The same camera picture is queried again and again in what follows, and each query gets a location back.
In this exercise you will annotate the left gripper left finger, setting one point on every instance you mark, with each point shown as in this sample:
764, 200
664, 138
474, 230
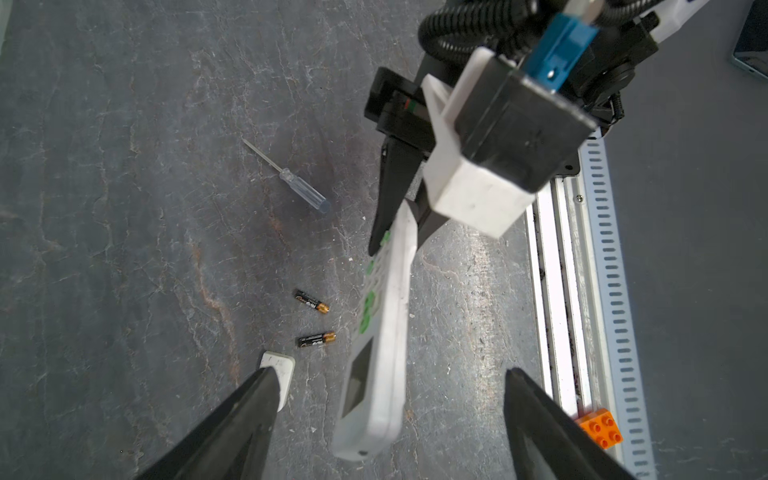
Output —
232, 442

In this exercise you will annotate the AAA battery black gold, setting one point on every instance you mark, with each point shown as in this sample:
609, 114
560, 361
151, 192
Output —
316, 339
311, 301

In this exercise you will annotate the orange toy brick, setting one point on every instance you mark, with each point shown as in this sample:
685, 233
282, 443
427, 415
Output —
602, 428

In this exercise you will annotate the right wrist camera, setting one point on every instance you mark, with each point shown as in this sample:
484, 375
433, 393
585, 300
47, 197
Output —
500, 137

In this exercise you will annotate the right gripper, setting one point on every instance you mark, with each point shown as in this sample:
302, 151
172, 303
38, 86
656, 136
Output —
398, 108

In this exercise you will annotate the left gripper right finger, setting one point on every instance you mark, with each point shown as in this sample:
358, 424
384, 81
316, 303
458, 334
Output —
545, 443

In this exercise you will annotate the clear handle screwdriver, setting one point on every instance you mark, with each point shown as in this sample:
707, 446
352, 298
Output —
297, 184

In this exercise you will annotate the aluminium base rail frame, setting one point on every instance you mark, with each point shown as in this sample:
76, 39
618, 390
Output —
588, 353

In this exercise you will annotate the white battery cover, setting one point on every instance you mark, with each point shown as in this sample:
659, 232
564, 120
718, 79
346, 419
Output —
284, 367

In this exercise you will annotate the white remote control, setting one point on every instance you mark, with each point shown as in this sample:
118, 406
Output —
371, 409

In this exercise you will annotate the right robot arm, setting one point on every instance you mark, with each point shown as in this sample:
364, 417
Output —
587, 51

